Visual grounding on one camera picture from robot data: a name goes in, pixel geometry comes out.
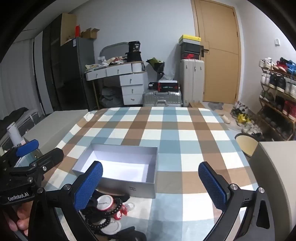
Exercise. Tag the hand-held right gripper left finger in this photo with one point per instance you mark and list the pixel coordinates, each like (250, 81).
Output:
(89, 185)

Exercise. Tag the yellow shoe box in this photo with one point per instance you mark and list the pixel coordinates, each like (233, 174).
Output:
(189, 39)

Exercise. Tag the pile of sneakers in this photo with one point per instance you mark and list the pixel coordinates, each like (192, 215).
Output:
(242, 118)

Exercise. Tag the dark tall cabinet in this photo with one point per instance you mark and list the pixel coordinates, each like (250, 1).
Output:
(71, 74)

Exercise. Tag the person's left hand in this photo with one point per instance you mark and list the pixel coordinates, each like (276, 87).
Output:
(22, 217)

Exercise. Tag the black printed bucket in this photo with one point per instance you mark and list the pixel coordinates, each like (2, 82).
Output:
(134, 52)

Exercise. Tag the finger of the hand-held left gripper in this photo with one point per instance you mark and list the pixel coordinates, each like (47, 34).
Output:
(27, 147)
(50, 157)

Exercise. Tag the bouquet in black wrap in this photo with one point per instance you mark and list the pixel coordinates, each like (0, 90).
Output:
(157, 66)

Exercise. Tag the white bottle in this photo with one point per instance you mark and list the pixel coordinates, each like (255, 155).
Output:
(14, 134)

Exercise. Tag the grey floor rag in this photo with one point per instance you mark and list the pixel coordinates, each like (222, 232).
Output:
(215, 106)

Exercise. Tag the wooden shoe rack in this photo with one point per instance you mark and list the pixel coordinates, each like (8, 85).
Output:
(266, 105)

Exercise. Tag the wooden door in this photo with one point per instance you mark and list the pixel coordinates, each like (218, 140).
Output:
(219, 69)

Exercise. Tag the grey cloth bundle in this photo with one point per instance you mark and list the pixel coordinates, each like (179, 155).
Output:
(111, 97)

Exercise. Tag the small black box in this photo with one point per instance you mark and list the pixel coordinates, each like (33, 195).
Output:
(152, 86)

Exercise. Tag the white round disc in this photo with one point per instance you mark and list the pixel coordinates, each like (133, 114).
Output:
(111, 229)

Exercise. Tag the white curtain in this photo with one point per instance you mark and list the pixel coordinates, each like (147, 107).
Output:
(25, 76)

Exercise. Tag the black red flat box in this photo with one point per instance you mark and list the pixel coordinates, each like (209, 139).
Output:
(167, 87)

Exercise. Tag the dark grey shoe box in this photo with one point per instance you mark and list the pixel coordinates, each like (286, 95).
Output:
(189, 47)

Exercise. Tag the shoe rack with shoes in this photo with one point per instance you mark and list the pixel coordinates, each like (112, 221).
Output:
(277, 83)

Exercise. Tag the flat cardboard sheet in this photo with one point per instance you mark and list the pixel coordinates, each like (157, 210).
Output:
(68, 27)

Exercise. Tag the grey storage box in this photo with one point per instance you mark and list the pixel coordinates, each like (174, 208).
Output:
(55, 125)
(275, 176)

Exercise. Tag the open cardboard box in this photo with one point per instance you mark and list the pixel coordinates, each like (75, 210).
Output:
(89, 34)

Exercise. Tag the white dressing desk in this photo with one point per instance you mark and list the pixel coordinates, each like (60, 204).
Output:
(131, 81)

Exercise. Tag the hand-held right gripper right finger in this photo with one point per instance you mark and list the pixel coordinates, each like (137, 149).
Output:
(212, 185)

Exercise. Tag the round cream stool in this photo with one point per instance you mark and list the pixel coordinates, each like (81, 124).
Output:
(248, 144)

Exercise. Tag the checked tablecloth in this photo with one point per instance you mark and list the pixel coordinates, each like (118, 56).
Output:
(161, 129)

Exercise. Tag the black hair claw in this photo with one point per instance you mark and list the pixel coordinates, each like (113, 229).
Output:
(129, 234)

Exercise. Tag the black clothing heap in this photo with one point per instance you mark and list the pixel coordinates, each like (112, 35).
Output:
(13, 115)

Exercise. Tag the grey arched mirror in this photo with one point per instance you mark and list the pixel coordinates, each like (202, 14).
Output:
(113, 49)

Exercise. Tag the beige slippers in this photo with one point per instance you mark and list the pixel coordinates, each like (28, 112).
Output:
(225, 119)

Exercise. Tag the white upright suitcase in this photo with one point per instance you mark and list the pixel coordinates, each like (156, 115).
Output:
(192, 81)

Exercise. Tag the clutter of papers and packets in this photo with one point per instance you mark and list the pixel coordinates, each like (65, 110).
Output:
(106, 62)

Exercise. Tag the black and red shoe box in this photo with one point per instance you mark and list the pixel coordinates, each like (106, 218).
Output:
(189, 55)

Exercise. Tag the small red box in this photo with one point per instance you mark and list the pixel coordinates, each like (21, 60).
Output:
(77, 31)

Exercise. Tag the silver rectangular box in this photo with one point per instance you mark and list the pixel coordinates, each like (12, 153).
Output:
(129, 187)

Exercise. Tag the silver ribbed suitcase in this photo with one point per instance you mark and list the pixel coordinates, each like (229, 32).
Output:
(161, 98)

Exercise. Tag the clear plastic bag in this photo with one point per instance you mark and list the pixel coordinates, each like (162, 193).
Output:
(170, 75)

